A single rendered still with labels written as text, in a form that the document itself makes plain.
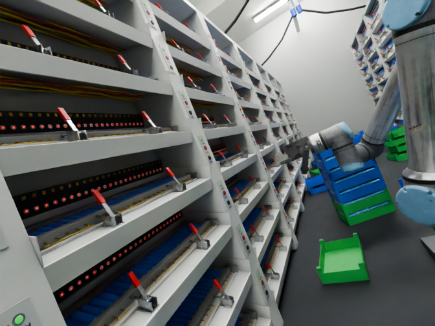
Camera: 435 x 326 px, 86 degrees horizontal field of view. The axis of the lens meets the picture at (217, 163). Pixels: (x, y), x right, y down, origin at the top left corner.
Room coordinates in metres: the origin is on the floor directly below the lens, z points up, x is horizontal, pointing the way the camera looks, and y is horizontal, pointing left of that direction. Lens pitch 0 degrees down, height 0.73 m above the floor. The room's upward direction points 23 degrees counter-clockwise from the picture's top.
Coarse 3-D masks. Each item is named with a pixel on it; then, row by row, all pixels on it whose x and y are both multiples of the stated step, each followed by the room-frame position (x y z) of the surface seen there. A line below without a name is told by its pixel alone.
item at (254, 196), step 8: (240, 176) 1.60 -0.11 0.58; (248, 176) 1.58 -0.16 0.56; (256, 176) 1.55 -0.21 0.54; (264, 176) 1.53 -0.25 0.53; (264, 184) 1.45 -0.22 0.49; (256, 192) 1.30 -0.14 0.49; (264, 192) 1.42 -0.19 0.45; (248, 200) 1.18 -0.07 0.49; (256, 200) 1.25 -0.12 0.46; (240, 208) 1.07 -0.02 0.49; (248, 208) 1.11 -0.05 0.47; (240, 216) 1.00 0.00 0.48
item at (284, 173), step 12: (228, 48) 2.19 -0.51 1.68; (228, 72) 2.23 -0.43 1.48; (240, 72) 2.18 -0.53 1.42; (240, 96) 2.22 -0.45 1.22; (252, 96) 2.17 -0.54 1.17; (252, 108) 2.19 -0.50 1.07; (252, 132) 2.23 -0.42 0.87; (264, 132) 2.18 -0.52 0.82; (276, 144) 2.19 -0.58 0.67; (264, 156) 2.22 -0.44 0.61; (300, 204) 2.16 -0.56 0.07
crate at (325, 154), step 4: (360, 132) 1.50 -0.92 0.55; (356, 136) 1.50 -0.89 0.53; (360, 136) 1.50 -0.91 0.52; (356, 140) 1.50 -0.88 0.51; (360, 140) 1.50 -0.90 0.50; (324, 152) 1.54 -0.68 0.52; (328, 152) 1.53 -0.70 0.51; (332, 152) 1.53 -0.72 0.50; (316, 156) 1.65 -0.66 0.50; (320, 156) 1.54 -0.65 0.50; (324, 156) 1.54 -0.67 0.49; (328, 156) 1.53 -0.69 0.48
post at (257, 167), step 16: (192, 16) 1.55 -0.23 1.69; (208, 32) 1.60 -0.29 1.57; (208, 80) 1.58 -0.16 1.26; (224, 80) 1.53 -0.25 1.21; (208, 112) 1.62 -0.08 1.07; (224, 112) 1.57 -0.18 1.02; (240, 144) 1.56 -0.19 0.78; (256, 144) 1.61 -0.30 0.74; (256, 160) 1.54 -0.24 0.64; (272, 192) 1.53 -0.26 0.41
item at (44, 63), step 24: (0, 48) 0.42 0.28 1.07; (24, 48) 0.63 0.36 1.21; (48, 48) 0.51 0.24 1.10; (0, 72) 0.53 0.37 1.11; (24, 72) 0.46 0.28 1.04; (48, 72) 0.49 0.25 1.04; (72, 72) 0.54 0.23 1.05; (96, 72) 0.60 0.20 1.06; (120, 72) 0.67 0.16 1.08; (168, 72) 0.89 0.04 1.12; (96, 96) 0.77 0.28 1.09
